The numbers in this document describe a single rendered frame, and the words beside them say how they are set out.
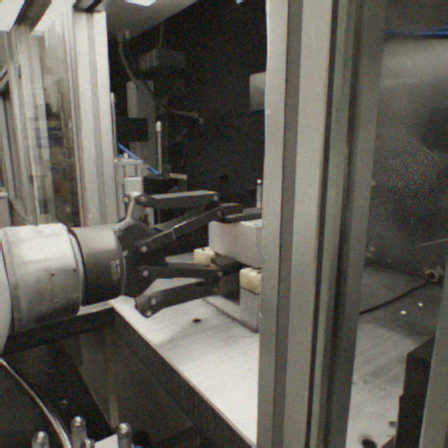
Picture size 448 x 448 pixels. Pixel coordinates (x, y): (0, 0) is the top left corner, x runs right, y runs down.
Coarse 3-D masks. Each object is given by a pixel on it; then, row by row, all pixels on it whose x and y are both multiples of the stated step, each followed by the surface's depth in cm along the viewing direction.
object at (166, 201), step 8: (192, 192) 41; (200, 192) 41; (136, 200) 36; (144, 200) 36; (152, 200) 37; (160, 200) 37; (168, 200) 38; (176, 200) 38; (184, 200) 39; (192, 200) 40; (200, 200) 40; (208, 200) 41; (216, 200) 41; (152, 208) 37; (160, 208) 37; (168, 208) 38
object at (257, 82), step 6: (252, 78) 47; (258, 78) 46; (264, 78) 45; (252, 84) 47; (258, 84) 46; (264, 84) 46; (252, 90) 47; (258, 90) 47; (264, 90) 46; (252, 96) 48; (258, 96) 47; (264, 96) 46; (252, 102) 48; (258, 102) 47; (264, 102) 46; (252, 108) 48; (258, 108) 47; (264, 108) 46
